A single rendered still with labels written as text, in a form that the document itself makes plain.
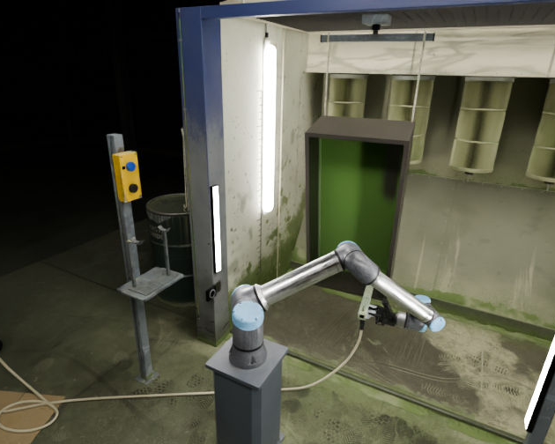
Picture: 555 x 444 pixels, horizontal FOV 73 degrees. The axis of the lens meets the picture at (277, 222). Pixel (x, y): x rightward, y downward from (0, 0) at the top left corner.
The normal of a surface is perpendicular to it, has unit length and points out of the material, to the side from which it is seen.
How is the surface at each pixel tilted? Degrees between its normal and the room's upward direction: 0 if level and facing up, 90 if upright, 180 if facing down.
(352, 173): 102
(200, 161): 90
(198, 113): 90
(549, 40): 90
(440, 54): 90
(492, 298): 57
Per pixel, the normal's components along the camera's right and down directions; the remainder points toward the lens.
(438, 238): -0.38, -0.24
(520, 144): -0.47, 0.32
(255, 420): 0.29, 0.36
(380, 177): -0.38, 0.51
